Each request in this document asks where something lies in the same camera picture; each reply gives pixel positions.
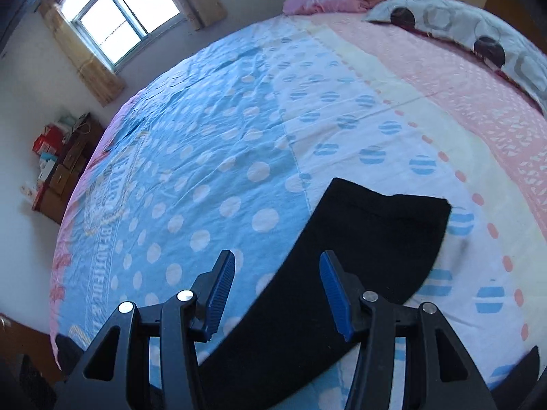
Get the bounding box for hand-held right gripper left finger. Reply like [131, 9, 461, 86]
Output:
[53, 250, 237, 410]

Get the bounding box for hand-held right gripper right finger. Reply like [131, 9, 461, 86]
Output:
[320, 251, 498, 410]

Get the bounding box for wooden cabinet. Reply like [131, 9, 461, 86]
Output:
[32, 113, 105, 225]

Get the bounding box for polka dot bed sheet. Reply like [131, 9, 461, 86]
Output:
[49, 11, 547, 398]

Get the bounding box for black pants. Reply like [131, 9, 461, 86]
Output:
[199, 177, 453, 410]

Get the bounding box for pile of white boxes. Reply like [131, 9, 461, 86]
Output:
[38, 156, 58, 185]

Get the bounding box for window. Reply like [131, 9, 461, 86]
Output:
[57, 0, 186, 71]

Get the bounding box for grey circle pattern pillow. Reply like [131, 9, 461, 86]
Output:
[363, 0, 547, 116]

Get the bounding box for wooden door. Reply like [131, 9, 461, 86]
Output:
[0, 301, 65, 387]

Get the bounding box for red box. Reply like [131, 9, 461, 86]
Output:
[33, 124, 64, 155]

